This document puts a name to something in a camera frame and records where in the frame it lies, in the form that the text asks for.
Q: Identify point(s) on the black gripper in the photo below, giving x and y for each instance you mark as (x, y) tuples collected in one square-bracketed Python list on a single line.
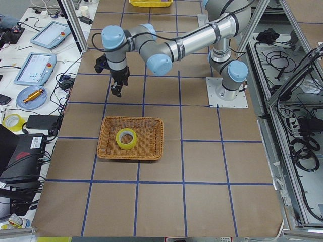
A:
[(120, 75)]

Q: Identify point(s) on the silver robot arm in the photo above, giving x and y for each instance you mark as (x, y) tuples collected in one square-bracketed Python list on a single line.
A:
[(226, 19)]

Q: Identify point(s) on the spare yellow tape roll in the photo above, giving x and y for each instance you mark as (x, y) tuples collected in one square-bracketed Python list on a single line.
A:
[(13, 122)]

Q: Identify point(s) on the brown wicker basket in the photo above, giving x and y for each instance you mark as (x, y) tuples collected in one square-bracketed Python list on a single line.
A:
[(150, 134)]

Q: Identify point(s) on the black power adapter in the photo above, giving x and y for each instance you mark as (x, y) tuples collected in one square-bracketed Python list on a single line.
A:
[(85, 20)]

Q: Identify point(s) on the yellow plastic basket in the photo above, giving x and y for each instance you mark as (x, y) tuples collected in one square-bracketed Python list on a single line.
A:
[(151, 3)]

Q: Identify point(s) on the lavender white cup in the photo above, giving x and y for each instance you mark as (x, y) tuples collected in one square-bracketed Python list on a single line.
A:
[(84, 11)]

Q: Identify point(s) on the near teach pendant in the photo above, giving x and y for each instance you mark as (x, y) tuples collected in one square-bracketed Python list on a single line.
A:
[(36, 69)]

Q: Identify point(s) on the teach pendant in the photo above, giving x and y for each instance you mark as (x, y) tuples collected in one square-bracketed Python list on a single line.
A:
[(52, 35), (36, 69)]

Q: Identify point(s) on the far teach pendant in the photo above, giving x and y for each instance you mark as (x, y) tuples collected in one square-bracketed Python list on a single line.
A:
[(52, 35)]

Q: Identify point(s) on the brass cylinder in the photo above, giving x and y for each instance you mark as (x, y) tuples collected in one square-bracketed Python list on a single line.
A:
[(33, 95)]

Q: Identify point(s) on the blue plate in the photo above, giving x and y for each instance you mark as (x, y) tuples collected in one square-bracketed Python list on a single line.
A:
[(32, 105)]

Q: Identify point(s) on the black red computer box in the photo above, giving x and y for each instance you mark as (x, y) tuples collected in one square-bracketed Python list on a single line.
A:
[(20, 158)]

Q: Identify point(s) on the aluminium frame post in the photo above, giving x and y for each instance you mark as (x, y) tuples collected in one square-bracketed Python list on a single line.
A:
[(68, 10)]

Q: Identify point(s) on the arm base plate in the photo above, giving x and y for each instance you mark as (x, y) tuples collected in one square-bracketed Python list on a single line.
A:
[(202, 19), (239, 100)]

